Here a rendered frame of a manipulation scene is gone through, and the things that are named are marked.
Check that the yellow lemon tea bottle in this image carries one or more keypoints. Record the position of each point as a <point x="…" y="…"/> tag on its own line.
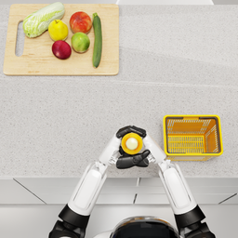
<point x="132" y="143"/>

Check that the yellow slatted basket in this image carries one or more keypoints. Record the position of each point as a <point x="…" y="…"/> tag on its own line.
<point x="192" y="136"/>

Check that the yellow lemon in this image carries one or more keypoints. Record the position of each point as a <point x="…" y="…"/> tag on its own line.
<point x="58" y="30"/>

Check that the dark round robot body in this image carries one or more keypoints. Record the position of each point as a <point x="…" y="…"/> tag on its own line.
<point x="144" y="227"/>

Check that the green cucumber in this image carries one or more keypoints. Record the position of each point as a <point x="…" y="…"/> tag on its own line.
<point x="97" y="40"/>

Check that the green apple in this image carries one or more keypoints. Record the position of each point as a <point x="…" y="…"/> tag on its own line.
<point x="80" y="42"/>

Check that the dark red plum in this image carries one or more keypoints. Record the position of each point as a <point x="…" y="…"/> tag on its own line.
<point x="61" y="49"/>

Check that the wooden cutting board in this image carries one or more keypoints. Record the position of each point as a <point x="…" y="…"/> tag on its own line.
<point x="40" y="63"/>

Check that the green napa cabbage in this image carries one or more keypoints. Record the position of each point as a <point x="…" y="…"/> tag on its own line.
<point x="42" y="19"/>

